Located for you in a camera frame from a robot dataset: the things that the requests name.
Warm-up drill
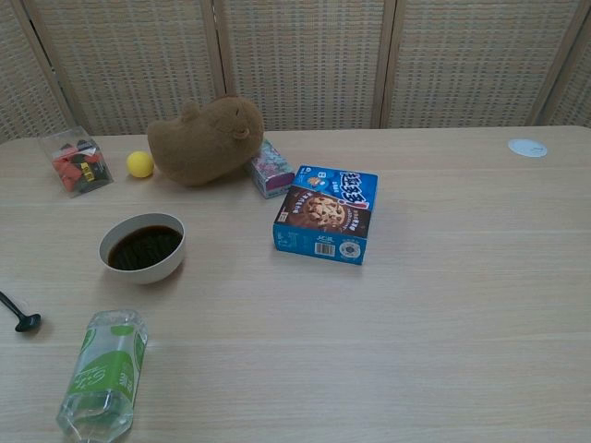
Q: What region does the black plastic spoon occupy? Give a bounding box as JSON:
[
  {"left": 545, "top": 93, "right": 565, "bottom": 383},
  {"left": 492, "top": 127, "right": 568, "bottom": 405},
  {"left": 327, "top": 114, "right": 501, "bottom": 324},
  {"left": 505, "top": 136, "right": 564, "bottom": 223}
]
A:
[{"left": 0, "top": 290, "right": 42, "bottom": 333}]

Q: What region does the black coffee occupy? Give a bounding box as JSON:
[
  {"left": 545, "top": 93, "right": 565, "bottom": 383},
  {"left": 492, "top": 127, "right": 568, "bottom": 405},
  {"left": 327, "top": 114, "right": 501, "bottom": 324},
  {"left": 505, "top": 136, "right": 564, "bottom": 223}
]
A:
[{"left": 107, "top": 224, "right": 184, "bottom": 270}]

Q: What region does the white ceramic bowl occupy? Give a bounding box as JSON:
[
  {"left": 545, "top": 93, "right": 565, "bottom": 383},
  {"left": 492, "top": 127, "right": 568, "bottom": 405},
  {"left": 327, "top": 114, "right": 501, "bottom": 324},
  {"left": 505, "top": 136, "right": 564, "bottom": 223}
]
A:
[{"left": 98, "top": 211, "right": 187, "bottom": 285}]

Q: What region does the blue chocolate cookie box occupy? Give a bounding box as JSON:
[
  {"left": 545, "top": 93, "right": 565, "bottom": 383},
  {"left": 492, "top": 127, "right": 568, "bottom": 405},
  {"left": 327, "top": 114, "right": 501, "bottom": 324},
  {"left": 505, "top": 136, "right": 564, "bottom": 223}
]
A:
[{"left": 271, "top": 164, "right": 380, "bottom": 267}]

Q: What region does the pink floral small box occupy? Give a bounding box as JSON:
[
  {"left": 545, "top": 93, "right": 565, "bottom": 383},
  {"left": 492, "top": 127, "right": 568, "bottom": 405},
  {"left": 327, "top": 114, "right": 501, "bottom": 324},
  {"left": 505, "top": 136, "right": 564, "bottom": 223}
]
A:
[{"left": 247, "top": 138, "right": 296, "bottom": 200}]

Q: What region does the brown capybara plush toy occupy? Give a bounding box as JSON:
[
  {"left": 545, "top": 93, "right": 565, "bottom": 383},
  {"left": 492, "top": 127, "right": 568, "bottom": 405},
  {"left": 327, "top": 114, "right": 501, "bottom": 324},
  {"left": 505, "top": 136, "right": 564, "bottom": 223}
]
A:
[{"left": 146, "top": 94, "right": 265, "bottom": 188}]

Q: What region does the yellow ball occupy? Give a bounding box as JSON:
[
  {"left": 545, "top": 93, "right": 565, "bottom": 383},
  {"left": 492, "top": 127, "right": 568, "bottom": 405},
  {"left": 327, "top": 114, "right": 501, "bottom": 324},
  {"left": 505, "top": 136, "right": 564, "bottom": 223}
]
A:
[{"left": 127, "top": 150, "right": 155, "bottom": 179}]

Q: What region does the woven bamboo screen panel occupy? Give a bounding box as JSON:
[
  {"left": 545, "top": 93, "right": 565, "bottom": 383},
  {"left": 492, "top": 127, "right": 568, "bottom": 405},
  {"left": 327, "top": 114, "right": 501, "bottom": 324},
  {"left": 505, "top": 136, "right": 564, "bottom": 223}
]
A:
[
  {"left": 13, "top": 0, "right": 227, "bottom": 138},
  {"left": 0, "top": 0, "right": 70, "bottom": 144},
  {"left": 380, "top": 0, "right": 584, "bottom": 130},
  {"left": 211, "top": 0, "right": 396, "bottom": 133},
  {"left": 537, "top": 0, "right": 591, "bottom": 128}
]

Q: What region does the clear box of red and black pieces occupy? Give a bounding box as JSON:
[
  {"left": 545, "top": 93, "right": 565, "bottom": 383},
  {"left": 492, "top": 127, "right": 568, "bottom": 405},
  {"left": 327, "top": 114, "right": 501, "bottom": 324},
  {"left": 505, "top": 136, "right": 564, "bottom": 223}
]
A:
[{"left": 39, "top": 125, "right": 115, "bottom": 199}]

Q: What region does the clear bottle with green label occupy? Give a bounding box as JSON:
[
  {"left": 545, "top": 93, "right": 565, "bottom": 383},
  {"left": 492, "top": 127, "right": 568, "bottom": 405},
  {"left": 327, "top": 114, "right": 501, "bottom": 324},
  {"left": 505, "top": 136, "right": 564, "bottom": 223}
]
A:
[{"left": 55, "top": 309, "right": 150, "bottom": 443}]

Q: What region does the white round cable grommet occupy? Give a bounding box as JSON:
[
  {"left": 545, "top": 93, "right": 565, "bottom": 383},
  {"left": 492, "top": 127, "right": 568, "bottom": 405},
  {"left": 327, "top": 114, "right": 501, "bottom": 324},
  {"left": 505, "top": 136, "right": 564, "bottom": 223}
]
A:
[{"left": 507, "top": 138, "right": 549, "bottom": 159}]

